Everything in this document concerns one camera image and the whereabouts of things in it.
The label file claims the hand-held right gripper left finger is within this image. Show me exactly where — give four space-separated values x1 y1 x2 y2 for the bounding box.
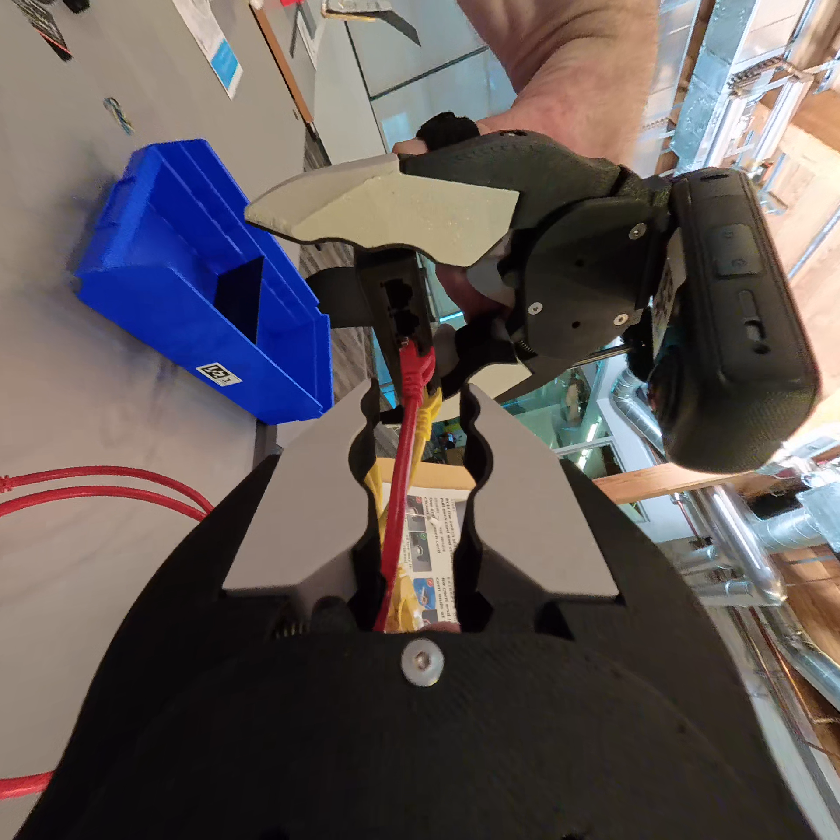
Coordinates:
222 377 388 611

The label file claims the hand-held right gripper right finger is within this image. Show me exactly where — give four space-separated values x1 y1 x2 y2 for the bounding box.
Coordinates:
453 384 621 601

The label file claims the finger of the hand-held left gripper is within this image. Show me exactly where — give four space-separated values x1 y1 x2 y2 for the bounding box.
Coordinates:
441 322 538 403
244 154 521 269

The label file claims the yellow ethernet cable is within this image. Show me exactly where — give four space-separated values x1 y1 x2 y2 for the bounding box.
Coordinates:
364 386 444 634

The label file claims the black ethernet switch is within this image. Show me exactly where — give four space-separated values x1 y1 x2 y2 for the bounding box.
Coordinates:
357 252 437 391

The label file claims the red ethernet cable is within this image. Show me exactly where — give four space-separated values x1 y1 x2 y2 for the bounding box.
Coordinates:
0 338 437 800

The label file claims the blue plastic bin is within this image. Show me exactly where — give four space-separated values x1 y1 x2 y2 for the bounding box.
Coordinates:
72 139 334 424

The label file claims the person's left hand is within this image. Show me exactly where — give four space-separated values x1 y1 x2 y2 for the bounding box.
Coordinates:
392 0 660 181

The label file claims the printed instruction sheet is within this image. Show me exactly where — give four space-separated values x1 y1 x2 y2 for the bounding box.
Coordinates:
387 482 470 632

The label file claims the black bin divider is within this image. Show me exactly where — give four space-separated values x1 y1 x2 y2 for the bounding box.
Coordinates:
215 257 265 345

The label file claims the white and blue paper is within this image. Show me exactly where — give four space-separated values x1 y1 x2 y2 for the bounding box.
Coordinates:
172 0 245 101

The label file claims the silver round duct pipe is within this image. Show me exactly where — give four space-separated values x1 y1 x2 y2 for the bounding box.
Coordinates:
689 486 790 608

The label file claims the metal air duct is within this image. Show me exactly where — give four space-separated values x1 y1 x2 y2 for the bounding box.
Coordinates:
676 0 798 173

